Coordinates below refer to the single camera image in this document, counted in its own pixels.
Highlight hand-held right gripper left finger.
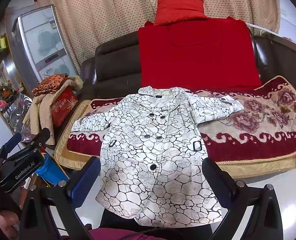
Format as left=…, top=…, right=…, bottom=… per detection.
left=18, top=156, right=102, bottom=240

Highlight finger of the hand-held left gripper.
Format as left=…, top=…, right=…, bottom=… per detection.
left=6, top=127, right=51, bottom=165
left=0, top=132, right=22, bottom=164

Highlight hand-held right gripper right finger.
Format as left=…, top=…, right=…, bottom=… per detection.
left=202, top=157, right=284, bottom=240

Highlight white crackle-patterned coat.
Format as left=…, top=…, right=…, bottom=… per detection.
left=71, top=86, right=244, bottom=228

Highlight person's left hand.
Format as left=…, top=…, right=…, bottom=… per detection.
left=0, top=209, right=21, bottom=234

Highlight beige jacket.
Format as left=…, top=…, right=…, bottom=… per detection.
left=22, top=76, right=84, bottom=145

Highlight blue plastic bag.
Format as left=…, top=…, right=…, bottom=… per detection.
left=35, top=153, right=69, bottom=187

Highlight red cardboard box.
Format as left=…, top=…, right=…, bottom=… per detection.
left=51, top=86, right=79, bottom=127

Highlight artificial flower bouquet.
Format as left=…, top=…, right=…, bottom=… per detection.
left=0, top=80, right=16, bottom=100

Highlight orange black patterned cloth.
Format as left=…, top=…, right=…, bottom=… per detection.
left=32, top=73, right=69, bottom=97

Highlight person's magenta clothing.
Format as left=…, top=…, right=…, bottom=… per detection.
left=88, top=227, right=161, bottom=240

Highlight red beige floral blanket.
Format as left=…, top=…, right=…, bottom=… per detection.
left=54, top=75, right=296, bottom=174

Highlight silver floral refrigerator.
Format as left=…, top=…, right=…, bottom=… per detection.
left=6, top=5, right=78, bottom=90

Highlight brown leather sofa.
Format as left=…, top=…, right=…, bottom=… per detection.
left=79, top=27, right=296, bottom=100

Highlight red cloth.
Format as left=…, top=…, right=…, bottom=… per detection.
left=138, top=16, right=262, bottom=92

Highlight beige dotted curtain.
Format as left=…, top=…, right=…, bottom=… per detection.
left=33, top=0, right=281, bottom=73

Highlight red pillow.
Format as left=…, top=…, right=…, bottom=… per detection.
left=153, top=0, right=208, bottom=26

